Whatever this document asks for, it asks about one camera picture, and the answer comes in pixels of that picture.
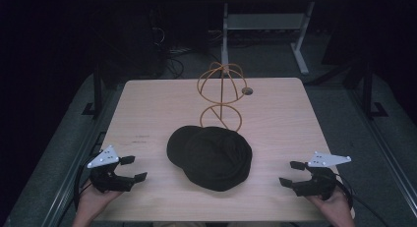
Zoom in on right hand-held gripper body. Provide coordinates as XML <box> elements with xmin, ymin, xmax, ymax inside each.
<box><xmin>292</xmin><ymin>150</ymin><xmax>352</xmax><ymax>201</ymax></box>

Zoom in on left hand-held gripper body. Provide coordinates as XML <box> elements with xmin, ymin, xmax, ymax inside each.
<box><xmin>87</xmin><ymin>144</ymin><xmax>136</xmax><ymax>194</ymax></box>

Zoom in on black cap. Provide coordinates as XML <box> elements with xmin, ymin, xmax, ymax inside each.
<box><xmin>166</xmin><ymin>125</ymin><xmax>254</xmax><ymax>193</ymax></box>

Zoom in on orange wire hat stand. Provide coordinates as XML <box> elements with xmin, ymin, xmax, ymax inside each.
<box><xmin>197</xmin><ymin>61</ymin><xmax>249</xmax><ymax>133</ymax></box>

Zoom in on person's left hand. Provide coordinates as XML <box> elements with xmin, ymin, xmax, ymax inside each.
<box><xmin>76</xmin><ymin>179</ymin><xmax>124</xmax><ymax>220</ymax></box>

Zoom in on person's right hand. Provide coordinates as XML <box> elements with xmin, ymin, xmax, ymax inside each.
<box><xmin>306</xmin><ymin>180</ymin><xmax>355</xmax><ymax>221</ymax></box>

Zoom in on black metal stand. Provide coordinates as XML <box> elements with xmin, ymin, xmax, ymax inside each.
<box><xmin>81</xmin><ymin>61</ymin><xmax>107</xmax><ymax>121</ymax></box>
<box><xmin>342</xmin><ymin>54</ymin><xmax>389</xmax><ymax>121</ymax></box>

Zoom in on white metal desk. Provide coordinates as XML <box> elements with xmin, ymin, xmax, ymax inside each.
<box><xmin>208</xmin><ymin>0</ymin><xmax>363</xmax><ymax>76</ymax></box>

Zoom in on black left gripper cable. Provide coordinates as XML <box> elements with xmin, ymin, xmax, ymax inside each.
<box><xmin>73</xmin><ymin>164</ymin><xmax>96</xmax><ymax>212</ymax></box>

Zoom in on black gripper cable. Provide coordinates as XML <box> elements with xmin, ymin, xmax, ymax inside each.
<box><xmin>333</xmin><ymin>178</ymin><xmax>391</xmax><ymax>227</ymax></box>
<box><xmin>73</xmin><ymin>164</ymin><xmax>96</xmax><ymax>212</ymax></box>

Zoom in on metal frame rail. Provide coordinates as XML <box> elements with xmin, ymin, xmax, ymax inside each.
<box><xmin>40</xmin><ymin>132</ymin><xmax>111</xmax><ymax>227</ymax></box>
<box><xmin>348</xmin><ymin>87</ymin><xmax>417</xmax><ymax>220</ymax></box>

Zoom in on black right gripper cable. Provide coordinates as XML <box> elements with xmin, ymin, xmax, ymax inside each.
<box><xmin>333</xmin><ymin>178</ymin><xmax>391</xmax><ymax>227</ymax></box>

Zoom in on bundle of floor cables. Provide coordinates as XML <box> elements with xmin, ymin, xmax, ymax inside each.
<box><xmin>149</xmin><ymin>25</ymin><xmax>230</xmax><ymax>80</ymax></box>

